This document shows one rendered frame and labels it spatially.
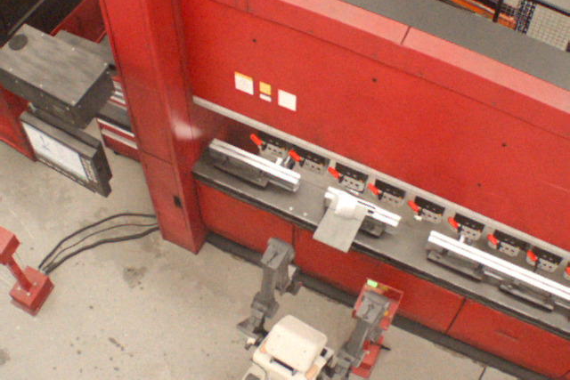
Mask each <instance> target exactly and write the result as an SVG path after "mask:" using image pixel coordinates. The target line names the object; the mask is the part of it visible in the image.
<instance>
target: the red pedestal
mask: <svg viewBox="0 0 570 380"><path fill-rule="evenodd" d="M19 244H20V242H19V240H18V239H17V238H16V236H15V235H14V234H13V233H11V232H10V231H8V230H6V229H4V228H2V227H0V263H1V264H2V265H3V266H6V267H7V268H8V269H9V271H10V272H11V273H12V275H13V276H14V277H15V278H16V279H17V281H16V282H15V284H14V285H13V286H12V289H11V291H10V292H9V293H8V294H9V295H10V296H11V298H12V300H11V304H12V305H14V306H16V307H18V308H20V309H22V310H24V311H25V312H26V313H27V314H28V315H30V316H32V317H35V316H36V315H37V313H38V310H39V309H40V308H41V307H42V306H43V304H44V303H45V300H46V298H47V297H48V296H49V294H50V293H51V292H52V289H53V287H54V284H53V283H52V282H51V280H50V279H49V278H48V277H46V276H45V275H43V274H41V272H39V271H37V270H35V269H33V268H31V267H29V266H26V267H25V270H24V271H22V270H21V269H20V267H19V265H18V264H17V263H16V261H15V260H14V259H13V257H12V255H13V254H14V252H15V251H16V248H17V247H18V246H19Z"/></svg>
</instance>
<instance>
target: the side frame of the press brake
mask: <svg viewBox="0 0 570 380"><path fill-rule="evenodd" d="M99 1H100V4H101V7H102V8H101V9H102V15H103V18H104V22H105V25H106V31H107V35H108V38H109V41H110V47H111V50H112V54H113V56H112V57H113V60H114V63H115V67H116V70H117V73H118V79H119V82H120V86H121V89H122V93H123V95H124V99H125V106H126V112H127V115H128V118H129V121H130V126H131V128H132V132H133V135H134V141H135V145H136V148H137V151H138V155H139V159H140V161H141V165H142V171H143V174H145V178H146V181H147V185H148V188H149V192H150V194H151V201H152V204H153V207H154V212H155V215H156V218H157V221H158V225H159V227H160V231H161V234H162V238H163V240H165V241H168V242H170V243H173V244H176V245H178V246H179V247H182V248H184V250H187V251H189V252H192V253H194V254H195V255H197V254H198V253H199V251H200V250H201V248H202V245H203V244H204V242H205V237H206V236H207V234H208V233H209V232H210V230H209V229H208V227H207V226H206V225H205V223H204V222H203V221H202V217H201V212H200V203H199V197H197V191H196V186H195V181H194V176H193V174H191V170H192V168H193V166H194V165H195V163H196V162H197V160H198V158H200V155H201V154H202V152H203V151H204V149H205V148H206V147H207V145H208V143H209V141H213V140H214V139H215V138H216V139H218V140H220V141H223V142H227V143H229V145H231V146H233V147H235V148H238V149H241V150H245V151H247V152H248V153H252V154H254V155H257V154H258V152H259V148H258V147H257V144H256V143H255V142H254V141H253V140H252V139H251V138H250V137H251V135H252V134H254V135H255V136H256V137H257V129H256V128H255V127H253V126H250V125H245V124H243V123H241V122H239V121H237V119H233V118H231V117H227V116H226V115H222V114H220V113H218V112H215V111H213V110H211V109H207V108H204V107H202V106H200V105H198V103H196V102H194V100H193V99H192V97H193V93H192V87H191V76H190V70H189V63H188V58H187V52H186V45H185V40H184V33H183V23H182V17H181V12H182V10H181V5H180V0H99ZM257 138H258V137H257Z"/></svg>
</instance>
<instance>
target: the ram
mask: <svg viewBox="0 0 570 380"><path fill-rule="evenodd" d="M180 5H181V10H182V12H181V17H182V23H183V33H184V40H185V45H186V52H187V58H188V63H189V70H190V76H191V87H192V93H193V95H194V96H196V97H199V98H201V99H202V100H205V101H210V102H212V103H214V104H216V105H218V107H219V106H221V108H224V109H228V110H230V111H232V112H234V113H238V114H240V115H242V116H244V117H249V118H251V119H254V120H256V122H258V123H261V124H263V125H267V126H270V127H272V128H274V129H277V130H279V131H282V132H284V133H286V134H288V135H290V136H293V137H296V138H298V139H300V140H302V141H307V142H310V143H312V144H314V146H316V147H319V148H322V149H324V150H327V151H330V152H333V153H335V154H338V155H339V156H340V157H343V158H346V159H349V160H351V161H354V162H356V163H358V164H361V165H363V166H367V167H370V169H372V170H374V171H377V172H379V173H382V174H386V175H388V176H390V177H393V178H395V179H397V180H399V182H404V183H406V184H409V185H411V186H413V187H415V188H417V189H420V190H424V191H426V192H428V193H431V194H433V195H436V196H438V197H440V198H442V199H443V200H446V201H448V202H451V203H453V204H455V205H457V206H461V207H463V208H466V209H468V210H469V211H472V212H474V213H477V214H480V215H482V216H484V217H487V218H489V219H492V220H494V221H496V222H499V223H501V224H503V225H506V226H508V227H510V228H512V229H514V230H518V231H520V232H522V233H524V234H526V235H528V236H531V237H533V238H534V239H538V240H540V241H545V242H546V243H548V244H551V245H552V246H555V247H557V248H560V249H562V250H564V251H566V252H568V253H570V140H568V139H567V138H565V137H562V136H559V135H557V134H555V133H552V132H551V131H549V130H547V129H544V128H542V127H540V126H537V125H534V124H531V123H528V122H527V121H524V120H523V119H520V118H517V117H516V116H513V115H510V114H509V113H506V112H503V111H501V110H499V109H496V108H493V107H490V105H488V104H485V103H483V102H481V101H477V100H474V99H471V98H469V97H467V96H466V95H464V94H462V93H457V92H455V91H453V90H450V89H447V88H444V87H442V86H441V85H438V84H436V83H433V82H430V81H428V80H426V79H423V78H421V77H418V76H416V75H413V74H411V73H409V72H406V71H403V70H401V69H397V68H394V66H391V65H388V64H386V63H384V62H381V61H376V60H374V59H372V58H369V57H367V55H363V54H360V53H357V52H354V51H351V50H348V49H346V48H344V47H341V46H339V45H336V44H333V43H332V42H329V41H326V40H323V39H320V38H318V37H316V36H312V35H308V34H306V33H304V32H301V31H298V30H295V29H293V28H290V27H289V26H286V25H282V24H280V23H278V22H276V21H273V20H268V19H266V18H263V17H261V16H258V15H255V14H253V13H250V12H246V11H243V10H241V9H239V8H235V7H233V6H230V5H228V4H224V3H221V2H219V1H216V0H214V1H213V0H180ZM235 72H237V73H239V74H242V75H243V76H247V77H251V78H252V84H253V94H252V93H248V92H245V91H242V90H241V89H238V88H236V76H235ZM260 81H261V83H263V84H266V85H269V86H270V94H268V93H264V92H261V86H260ZM278 89H280V90H282V91H285V92H287V93H291V94H294V95H296V96H297V111H293V110H290V109H289V108H286V107H284V106H281V105H279V104H278ZM261 93H263V94H266V95H268V97H270V101H267V100H265V99H262V98H261ZM193 100H194V99H193ZM194 102H196V103H198V105H200V106H202V107H204V108H207V109H211V110H213V111H215V112H218V113H220V114H222V115H226V116H227V117H231V118H233V119H237V121H239V122H241V123H243V124H245V125H250V126H253V127H255V128H256V129H259V130H262V131H265V132H267V133H269V134H270V135H273V136H276V137H278V138H281V139H283V140H285V141H289V142H292V143H294V144H296V145H297V146H299V147H301V148H304V149H306V150H310V151H312V152H315V153H317V154H320V155H323V156H324V157H325V158H328V159H331V160H334V161H336V162H339V163H340V164H344V165H346V166H350V167H352V169H355V170H357V171H359V172H362V173H364V174H368V175H370V176H373V177H375V178H378V179H380V180H381V181H382V182H386V183H389V184H391V185H393V186H396V187H397V188H400V189H403V190H407V191H409V192H411V193H413V194H416V195H418V197H420V198H424V199H427V200H429V201H431V202H434V203H436V204H438V205H440V206H444V207H446V208H449V209H451V210H452V211H455V212H457V213H460V214H463V215H466V216H467V217H470V218H472V219H474V220H477V221H479V222H482V223H484V224H487V225H489V226H492V227H494V228H496V229H498V230H501V231H503V232H506V233H508V234H509V235H512V236H514V237H517V238H518V239H522V240H523V241H526V242H528V243H530V244H532V245H534V246H537V247H539V248H542V249H543V250H546V251H547V250H548V251H550V252H552V253H553V254H556V255H560V256H561V257H563V258H566V259H567V260H569V261H570V257H569V256H567V255H563V254H561V253H559V252H558V251H555V250H554V249H551V248H549V247H546V246H542V245H540V244H537V243H535V242H533V241H532V240H530V239H526V238H523V237H521V236H519V235H517V234H516V233H513V232H511V231H509V230H505V229H503V228H501V227H500V226H497V225H495V224H492V223H490V222H487V221H485V220H482V219H480V218H477V217H475V216H474V215H471V214H467V213H465V212H463V211H460V210H459V209H456V208H454V207H451V206H448V205H446V204H444V203H441V202H439V201H437V200H434V199H432V198H429V197H428V196H427V195H424V194H421V193H418V192H417V191H414V190H411V189H408V188H406V187H404V186H402V185H399V184H396V183H394V182H391V181H390V180H388V179H386V178H384V177H380V176H378V175H375V174H373V173H370V172H367V171H364V170H362V169H361V168H360V167H358V166H353V165H351V164H349V163H347V162H345V161H342V160H339V159H336V158H334V157H331V156H330V155H328V154H325V153H323V152H321V151H319V150H314V149H312V148H310V147H307V146H305V145H304V144H302V143H300V142H297V141H293V140H291V139H289V138H286V137H284V136H281V135H278V134H277V133H275V132H273V131H269V130H267V129H265V128H263V127H261V126H257V125H254V124H251V123H249V122H246V120H244V119H242V118H239V117H235V116H233V115H230V114H228V113H226V112H222V111H221V110H218V109H215V108H212V107H210V106H207V104H205V103H203V102H200V101H196V100H194Z"/></svg>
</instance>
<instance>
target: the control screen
mask: <svg viewBox="0 0 570 380"><path fill-rule="evenodd" d="M22 124H23V125H24V127H25V128H26V130H27V131H26V132H27V134H28V137H29V139H30V141H31V143H32V145H33V147H34V149H35V151H36V152H37V153H39V154H41V155H43V156H45V157H47V158H49V159H51V160H52V161H54V162H55V163H57V164H59V165H61V166H63V167H65V169H67V170H69V171H71V172H72V173H74V174H76V175H78V176H80V177H82V178H84V179H86V180H87V178H86V174H85V171H84V169H83V167H82V164H81V162H80V159H79V157H78V155H77V153H76V151H74V150H71V149H69V148H67V146H65V145H63V144H61V143H59V142H58V141H56V140H55V139H53V138H51V137H49V136H47V135H45V134H43V133H40V132H39V131H38V130H37V129H35V128H33V127H31V126H29V125H27V124H25V123H23V122H22ZM41 149H42V150H45V151H46V152H47V153H45V152H43V151H42V150H41Z"/></svg>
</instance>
